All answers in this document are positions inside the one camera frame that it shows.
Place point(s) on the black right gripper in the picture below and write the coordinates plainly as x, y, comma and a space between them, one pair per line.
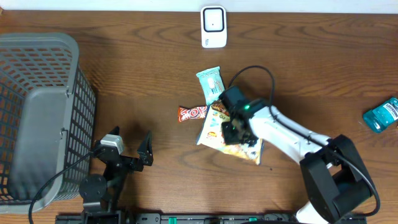
228, 140

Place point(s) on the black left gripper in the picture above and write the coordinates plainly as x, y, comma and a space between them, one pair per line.
145, 157

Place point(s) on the yellow snack chip bag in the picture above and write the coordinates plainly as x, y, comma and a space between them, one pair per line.
211, 135

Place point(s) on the red chocolate bar wrapper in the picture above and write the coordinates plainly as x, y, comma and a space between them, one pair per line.
198, 112

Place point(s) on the mint green wipes packet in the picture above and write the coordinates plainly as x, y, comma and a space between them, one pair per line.
211, 83

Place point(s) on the teal mouthwash bottle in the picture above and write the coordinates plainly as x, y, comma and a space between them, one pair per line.
381, 117

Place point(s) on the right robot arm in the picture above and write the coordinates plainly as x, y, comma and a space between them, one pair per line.
335, 177

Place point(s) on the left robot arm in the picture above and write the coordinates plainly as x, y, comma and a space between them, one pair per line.
101, 192

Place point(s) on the white barcode scanner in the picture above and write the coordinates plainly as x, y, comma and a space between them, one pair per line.
213, 27

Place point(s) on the grey plastic mesh basket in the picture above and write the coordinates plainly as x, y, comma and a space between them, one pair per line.
47, 120

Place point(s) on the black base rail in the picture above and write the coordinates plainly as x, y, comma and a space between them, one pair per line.
156, 218

